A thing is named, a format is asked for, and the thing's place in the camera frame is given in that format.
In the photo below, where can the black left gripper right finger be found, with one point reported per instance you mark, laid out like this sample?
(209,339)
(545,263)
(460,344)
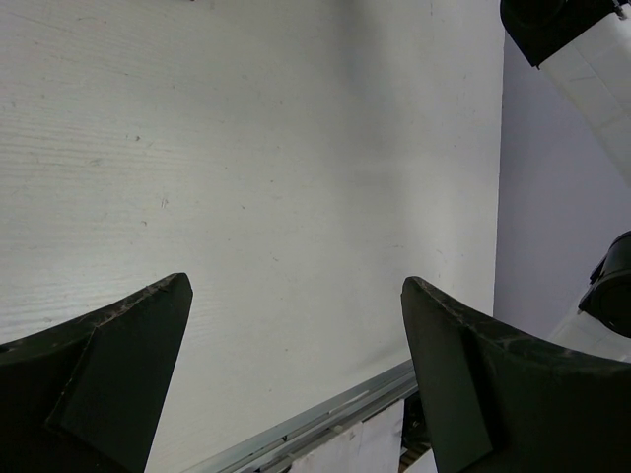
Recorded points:
(496,399)

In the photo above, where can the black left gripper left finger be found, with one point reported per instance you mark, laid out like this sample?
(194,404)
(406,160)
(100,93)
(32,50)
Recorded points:
(87,395)

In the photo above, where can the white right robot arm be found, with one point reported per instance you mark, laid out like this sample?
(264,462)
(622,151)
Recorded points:
(584,48)

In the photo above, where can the aluminium table frame rail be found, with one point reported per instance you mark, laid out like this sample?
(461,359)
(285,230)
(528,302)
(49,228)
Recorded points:
(275,449)

